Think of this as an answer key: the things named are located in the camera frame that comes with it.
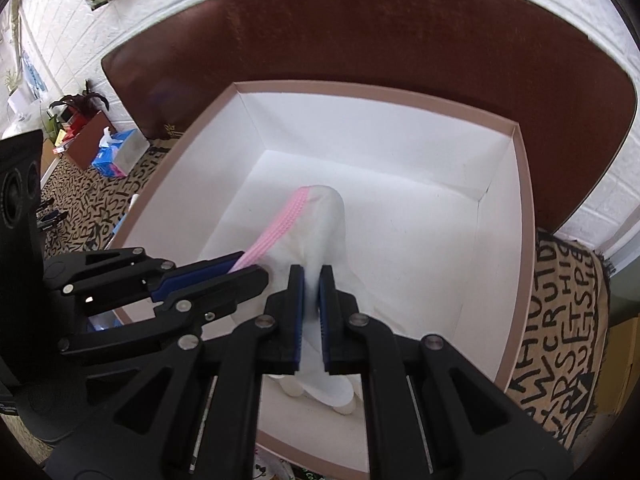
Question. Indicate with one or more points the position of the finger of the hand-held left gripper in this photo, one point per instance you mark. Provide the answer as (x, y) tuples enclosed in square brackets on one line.
[(200, 275), (220, 295)]

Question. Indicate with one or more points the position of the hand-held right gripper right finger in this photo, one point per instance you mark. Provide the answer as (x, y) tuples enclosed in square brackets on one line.
[(325, 320)]

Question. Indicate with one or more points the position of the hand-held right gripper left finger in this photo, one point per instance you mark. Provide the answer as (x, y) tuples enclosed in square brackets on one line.
[(298, 310)]

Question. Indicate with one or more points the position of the white cloth with pink trim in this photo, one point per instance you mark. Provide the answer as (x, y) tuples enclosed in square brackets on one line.
[(325, 225)]

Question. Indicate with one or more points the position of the pink-rimmed white box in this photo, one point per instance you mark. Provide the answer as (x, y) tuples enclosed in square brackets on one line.
[(400, 170)]

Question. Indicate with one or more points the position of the blue pen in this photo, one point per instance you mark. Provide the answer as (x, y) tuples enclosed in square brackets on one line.
[(50, 219)]

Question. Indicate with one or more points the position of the small brown cardboard box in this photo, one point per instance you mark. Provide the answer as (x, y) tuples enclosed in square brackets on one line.
[(87, 140)]

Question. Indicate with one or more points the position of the blue tissue pack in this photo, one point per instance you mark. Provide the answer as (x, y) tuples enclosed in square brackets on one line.
[(120, 152)]

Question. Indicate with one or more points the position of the white plastic bag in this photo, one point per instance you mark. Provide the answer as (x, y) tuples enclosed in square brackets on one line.
[(22, 112)]

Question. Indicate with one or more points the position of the letter-patterned tan blanket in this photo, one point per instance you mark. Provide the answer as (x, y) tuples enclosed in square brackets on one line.
[(565, 310)]

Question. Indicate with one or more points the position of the brown wooden board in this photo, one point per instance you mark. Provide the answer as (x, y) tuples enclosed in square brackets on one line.
[(400, 35)]

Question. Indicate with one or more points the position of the large cardboard box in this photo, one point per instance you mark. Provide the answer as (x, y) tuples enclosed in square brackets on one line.
[(622, 360)]

